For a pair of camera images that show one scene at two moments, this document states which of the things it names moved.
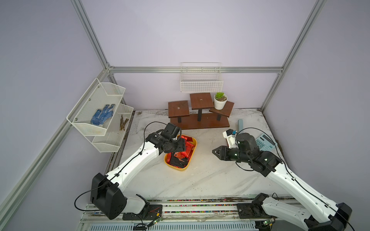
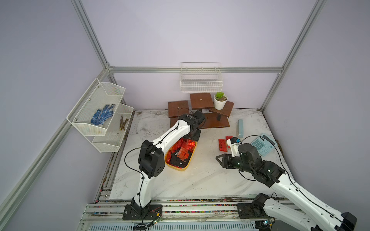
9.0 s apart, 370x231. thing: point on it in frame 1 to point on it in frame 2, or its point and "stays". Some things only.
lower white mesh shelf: (116, 131) stays
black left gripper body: (177, 146) to (193, 136)
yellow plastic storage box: (184, 169) stays
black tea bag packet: (180, 162) stays
